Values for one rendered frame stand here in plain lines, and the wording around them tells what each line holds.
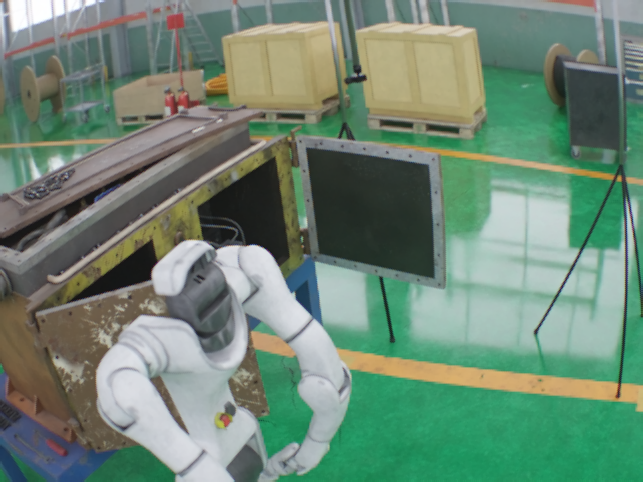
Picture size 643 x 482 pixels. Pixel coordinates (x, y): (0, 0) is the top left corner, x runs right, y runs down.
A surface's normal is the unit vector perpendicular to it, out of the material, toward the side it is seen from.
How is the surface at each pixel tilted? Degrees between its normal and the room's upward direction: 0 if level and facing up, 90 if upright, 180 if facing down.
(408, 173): 90
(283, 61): 90
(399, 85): 90
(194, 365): 98
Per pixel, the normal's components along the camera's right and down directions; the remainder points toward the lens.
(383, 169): -0.58, 0.41
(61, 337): 0.37, 0.36
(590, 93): -0.34, 0.44
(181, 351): 0.04, 0.39
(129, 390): 0.53, -0.56
